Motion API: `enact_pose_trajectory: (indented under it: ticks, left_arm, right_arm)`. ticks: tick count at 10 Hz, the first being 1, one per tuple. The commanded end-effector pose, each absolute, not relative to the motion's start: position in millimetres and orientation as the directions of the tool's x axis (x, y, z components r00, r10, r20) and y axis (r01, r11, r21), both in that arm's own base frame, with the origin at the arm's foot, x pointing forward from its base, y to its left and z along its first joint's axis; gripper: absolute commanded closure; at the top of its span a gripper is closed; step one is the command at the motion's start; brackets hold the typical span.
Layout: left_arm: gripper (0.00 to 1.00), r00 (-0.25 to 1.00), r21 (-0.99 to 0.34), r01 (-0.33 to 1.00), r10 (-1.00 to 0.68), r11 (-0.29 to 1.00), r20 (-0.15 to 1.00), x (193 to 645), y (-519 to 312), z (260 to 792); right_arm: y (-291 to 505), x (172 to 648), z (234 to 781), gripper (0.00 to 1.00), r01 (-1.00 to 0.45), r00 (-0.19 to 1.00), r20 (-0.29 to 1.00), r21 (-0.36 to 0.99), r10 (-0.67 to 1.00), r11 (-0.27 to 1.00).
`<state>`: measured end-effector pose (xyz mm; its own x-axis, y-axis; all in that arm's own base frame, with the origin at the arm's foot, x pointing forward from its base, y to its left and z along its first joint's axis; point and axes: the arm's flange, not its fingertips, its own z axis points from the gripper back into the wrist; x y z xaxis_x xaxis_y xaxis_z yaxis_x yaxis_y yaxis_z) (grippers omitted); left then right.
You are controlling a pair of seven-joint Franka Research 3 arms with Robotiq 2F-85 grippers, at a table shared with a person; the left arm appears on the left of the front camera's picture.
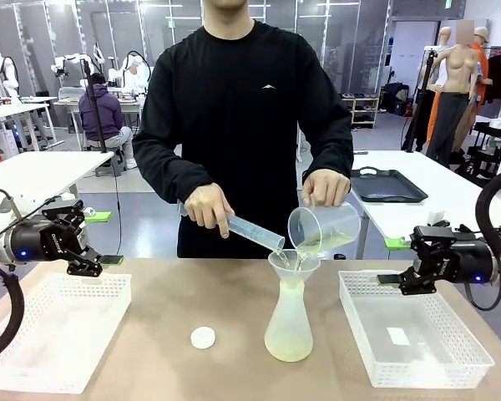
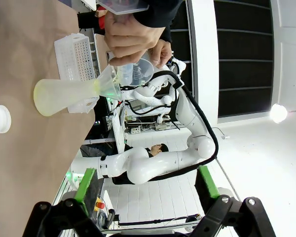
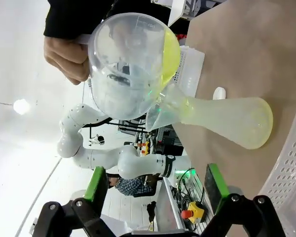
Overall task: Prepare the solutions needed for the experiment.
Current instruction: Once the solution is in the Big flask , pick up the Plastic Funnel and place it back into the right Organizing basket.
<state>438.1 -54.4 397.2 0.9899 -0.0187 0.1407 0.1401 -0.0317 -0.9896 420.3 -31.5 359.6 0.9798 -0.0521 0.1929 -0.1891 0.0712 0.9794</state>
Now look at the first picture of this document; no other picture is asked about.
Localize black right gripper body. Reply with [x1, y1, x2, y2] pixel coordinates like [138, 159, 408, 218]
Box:
[436, 237, 496, 286]

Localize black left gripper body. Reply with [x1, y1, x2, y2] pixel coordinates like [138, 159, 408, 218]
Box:
[3, 216, 89, 265]

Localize clear plastic beaker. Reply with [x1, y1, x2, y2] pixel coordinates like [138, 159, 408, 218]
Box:
[287, 191, 362, 254]

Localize translucent plastic funnel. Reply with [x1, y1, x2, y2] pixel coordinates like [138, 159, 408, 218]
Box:
[267, 249, 321, 285]

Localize translucent plastic conical flask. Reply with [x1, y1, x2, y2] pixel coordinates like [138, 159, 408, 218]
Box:
[264, 277, 315, 363]

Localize white round flask cap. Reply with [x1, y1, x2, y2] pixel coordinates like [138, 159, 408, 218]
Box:
[190, 326, 216, 350]

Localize clear plastic graduated cylinder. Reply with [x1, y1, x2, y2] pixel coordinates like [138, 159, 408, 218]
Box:
[177, 199, 286, 253]

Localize person's left forearm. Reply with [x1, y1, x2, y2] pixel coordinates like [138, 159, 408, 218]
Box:
[306, 124, 355, 180]

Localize person's right forearm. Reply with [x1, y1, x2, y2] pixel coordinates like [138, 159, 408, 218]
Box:
[132, 137, 218, 206]

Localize person's left hand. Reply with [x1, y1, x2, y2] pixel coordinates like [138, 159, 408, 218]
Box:
[301, 169, 352, 209]

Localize person's right hand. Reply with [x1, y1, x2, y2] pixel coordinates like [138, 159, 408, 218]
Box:
[183, 183, 236, 240]

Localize white empty side table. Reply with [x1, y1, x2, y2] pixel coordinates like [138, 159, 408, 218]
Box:
[0, 150, 115, 210]

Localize white paper label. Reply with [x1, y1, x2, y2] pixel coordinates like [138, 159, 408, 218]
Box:
[386, 327, 411, 346]

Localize white table with tray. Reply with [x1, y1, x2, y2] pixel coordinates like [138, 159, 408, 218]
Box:
[350, 150, 501, 260]

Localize black plastic tray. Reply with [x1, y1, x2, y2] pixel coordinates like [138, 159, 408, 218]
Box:
[349, 165, 429, 204]

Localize black trolley cart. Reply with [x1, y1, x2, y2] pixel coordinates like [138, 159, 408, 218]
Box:
[454, 120, 501, 189]

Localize white perforated plastic basket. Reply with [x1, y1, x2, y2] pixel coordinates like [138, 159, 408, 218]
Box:
[337, 270, 496, 389]
[0, 273, 134, 394]

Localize seated person purple hoodie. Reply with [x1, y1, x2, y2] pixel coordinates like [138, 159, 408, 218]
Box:
[78, 73, 137, 170]

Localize black tripod pole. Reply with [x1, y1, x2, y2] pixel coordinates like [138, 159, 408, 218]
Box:
[402, 47, 438, 154]
[79, 58, 122, 221]

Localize shoe rack shelf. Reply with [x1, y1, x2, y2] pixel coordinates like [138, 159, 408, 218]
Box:
[342, 94, 379, 129]

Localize bare mannequin grey trousers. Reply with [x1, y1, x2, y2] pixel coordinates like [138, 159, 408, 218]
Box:
[425, 20, 482, 165]

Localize mannequin in orange clothes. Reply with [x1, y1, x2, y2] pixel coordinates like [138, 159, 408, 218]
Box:
[472, 27, 493, 105]

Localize person in black sweater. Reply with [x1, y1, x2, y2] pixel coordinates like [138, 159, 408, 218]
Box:
[132, 0, 355, 260]

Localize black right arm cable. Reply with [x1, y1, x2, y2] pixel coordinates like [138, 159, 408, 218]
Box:
[463, 169, 501, 312]

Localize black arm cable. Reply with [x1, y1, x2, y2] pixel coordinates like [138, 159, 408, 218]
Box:
[0, 189, 26, 367]
[463, 169, 501, 312]

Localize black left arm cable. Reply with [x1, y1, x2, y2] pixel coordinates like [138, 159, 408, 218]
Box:
[0, 189, 26, 367]

